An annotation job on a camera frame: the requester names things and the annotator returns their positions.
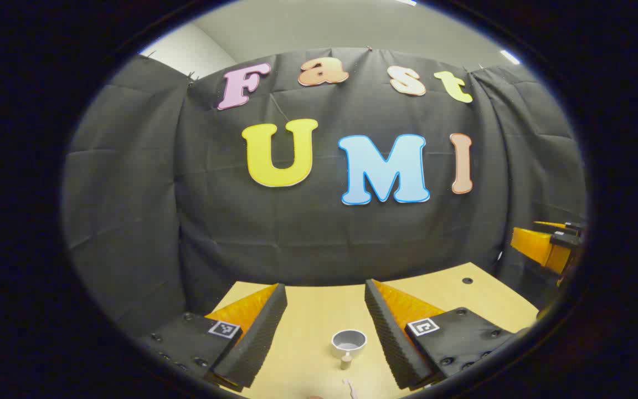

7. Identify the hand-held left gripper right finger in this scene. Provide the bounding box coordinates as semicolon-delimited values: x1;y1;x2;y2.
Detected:
364;279;519;390

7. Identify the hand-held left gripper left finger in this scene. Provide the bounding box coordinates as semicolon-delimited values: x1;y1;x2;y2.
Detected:
142;283;288;388

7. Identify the white cup with wooden handle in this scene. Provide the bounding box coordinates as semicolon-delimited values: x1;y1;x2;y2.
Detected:
331;329;368;371

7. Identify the light wooden desktop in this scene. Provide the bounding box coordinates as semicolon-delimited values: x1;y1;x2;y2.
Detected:
208;262;540;399

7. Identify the black backdrop cloth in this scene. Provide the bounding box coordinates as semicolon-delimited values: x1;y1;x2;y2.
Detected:
61;47;588;339

